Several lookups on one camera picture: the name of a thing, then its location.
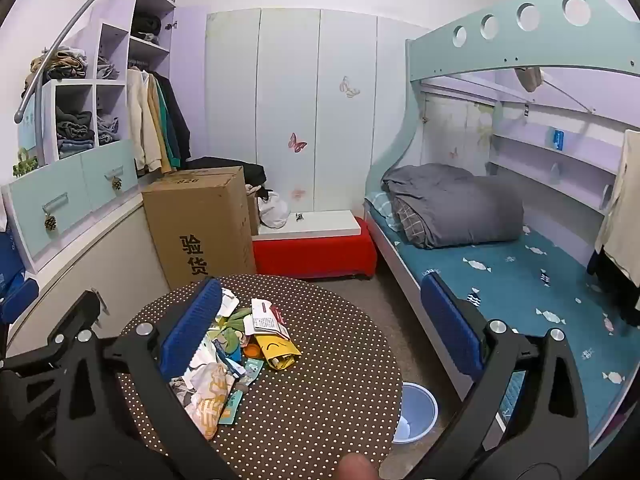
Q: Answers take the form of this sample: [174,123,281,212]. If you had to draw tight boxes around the person's right hand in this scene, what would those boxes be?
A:
[339,452,382,480]

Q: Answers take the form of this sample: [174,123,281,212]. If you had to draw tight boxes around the black bag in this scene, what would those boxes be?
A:
[185,156,268,188]

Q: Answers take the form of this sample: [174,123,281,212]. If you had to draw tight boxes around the large cardboard box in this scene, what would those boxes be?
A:
[141,166,257,291]

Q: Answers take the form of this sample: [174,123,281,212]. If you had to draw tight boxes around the teal printed bedsheet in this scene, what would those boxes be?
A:
[372,210,640,433]

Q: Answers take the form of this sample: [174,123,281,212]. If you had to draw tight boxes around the stack of dark clothes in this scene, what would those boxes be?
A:
[55,106,96,156]

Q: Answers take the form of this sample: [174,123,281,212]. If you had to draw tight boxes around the dark folded clothes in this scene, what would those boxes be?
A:
[131,12,162,43]

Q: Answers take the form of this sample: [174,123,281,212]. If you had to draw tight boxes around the brown polka dot tablecloth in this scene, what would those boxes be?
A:
[114,274,404,480]

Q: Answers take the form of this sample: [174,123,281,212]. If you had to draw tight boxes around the grey folded clothes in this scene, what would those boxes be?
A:
[96,55,121,81]

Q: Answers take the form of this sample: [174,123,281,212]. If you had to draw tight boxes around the white low cabinet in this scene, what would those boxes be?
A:
[5,195,161,361]

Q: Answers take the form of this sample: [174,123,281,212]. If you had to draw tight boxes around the hanging beige hat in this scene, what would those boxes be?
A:
[515,66,545,93]

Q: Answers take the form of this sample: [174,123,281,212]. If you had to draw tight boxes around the teal orange card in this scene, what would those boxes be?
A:
[218,385,246,426]

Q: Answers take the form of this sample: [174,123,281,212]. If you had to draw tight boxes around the white crumpled paper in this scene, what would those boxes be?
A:
[217,288,240,318]

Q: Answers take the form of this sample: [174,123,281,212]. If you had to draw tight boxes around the grey plaid blanket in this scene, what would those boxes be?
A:
[391,195,432,249]

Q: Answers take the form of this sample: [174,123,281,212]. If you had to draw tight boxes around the red bench with white top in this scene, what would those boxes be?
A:
[251,210,378,280]

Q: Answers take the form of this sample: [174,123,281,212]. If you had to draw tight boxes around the blue plastic trash bin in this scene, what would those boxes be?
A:
[392,381,439,443]

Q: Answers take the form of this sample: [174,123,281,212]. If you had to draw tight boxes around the teal bunk bed frame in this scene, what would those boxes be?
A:
[364,0,640,461]

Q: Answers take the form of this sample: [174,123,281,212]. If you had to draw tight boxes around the metal handrail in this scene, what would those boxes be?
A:
[14,0,183,123]

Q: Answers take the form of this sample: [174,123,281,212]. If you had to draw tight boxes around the teal drawer unit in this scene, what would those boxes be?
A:
[2,139,140,273]

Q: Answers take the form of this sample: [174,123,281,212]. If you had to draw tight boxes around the dark hanging garment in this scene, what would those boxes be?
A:
[587,250,640,326]

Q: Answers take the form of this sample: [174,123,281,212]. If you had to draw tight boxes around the grey quilt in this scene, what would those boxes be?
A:
[381,162,525,250]

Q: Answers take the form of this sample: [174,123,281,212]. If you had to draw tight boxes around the lilac open shelving unit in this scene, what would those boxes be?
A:
[17,0,208,171]

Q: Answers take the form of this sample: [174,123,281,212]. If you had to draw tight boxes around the pile of beige clothes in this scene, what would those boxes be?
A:
[22,46,88,98]

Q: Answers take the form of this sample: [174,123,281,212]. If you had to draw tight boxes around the white wardrobe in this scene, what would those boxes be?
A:
[205,7,431,221]

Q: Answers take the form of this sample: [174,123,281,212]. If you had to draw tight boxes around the blue plastic wrapper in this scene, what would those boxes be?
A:
[212,338,248,378]

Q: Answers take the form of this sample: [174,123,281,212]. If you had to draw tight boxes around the green jacket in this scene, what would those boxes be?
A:
[157,77,182,168]

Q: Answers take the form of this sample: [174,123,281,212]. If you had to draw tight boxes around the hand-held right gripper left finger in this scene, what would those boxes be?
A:
[50,278,236,480]

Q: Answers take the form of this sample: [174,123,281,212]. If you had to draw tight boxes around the green plant plush toy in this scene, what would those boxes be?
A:
[217,307,256,356]

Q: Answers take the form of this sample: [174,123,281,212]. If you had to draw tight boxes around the grey patterned wrapper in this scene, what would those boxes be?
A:
[169,375,193,406]

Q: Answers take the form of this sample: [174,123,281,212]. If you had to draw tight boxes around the white yellow plastic bag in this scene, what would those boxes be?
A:
[187,362,236,441]

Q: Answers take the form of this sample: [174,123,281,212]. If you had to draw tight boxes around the light blue plaid pillow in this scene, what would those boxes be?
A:
[367,191,401,219]

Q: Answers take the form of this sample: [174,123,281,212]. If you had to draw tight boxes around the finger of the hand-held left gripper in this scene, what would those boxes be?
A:
[0,289,111,377]

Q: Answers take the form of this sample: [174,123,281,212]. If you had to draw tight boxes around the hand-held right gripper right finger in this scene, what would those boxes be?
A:
[410,272,591,480]

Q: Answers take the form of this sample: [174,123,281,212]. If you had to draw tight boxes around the black jacket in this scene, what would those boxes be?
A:
[152,72,192,163]

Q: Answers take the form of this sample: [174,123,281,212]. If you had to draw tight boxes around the cream jacket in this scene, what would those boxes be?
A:
[125,67,161,173]

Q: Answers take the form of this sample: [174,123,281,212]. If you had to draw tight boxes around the green decoration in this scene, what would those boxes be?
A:
[12,146,40,177]

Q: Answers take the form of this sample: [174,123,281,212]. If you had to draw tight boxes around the tan jacket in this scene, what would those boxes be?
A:
[147,72,173,173]

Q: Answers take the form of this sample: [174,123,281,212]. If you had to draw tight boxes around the cream hanging garment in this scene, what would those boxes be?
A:
[594,129,640,271]

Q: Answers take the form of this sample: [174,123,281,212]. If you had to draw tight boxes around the white red paper card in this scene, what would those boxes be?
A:
[248,298,292,341]

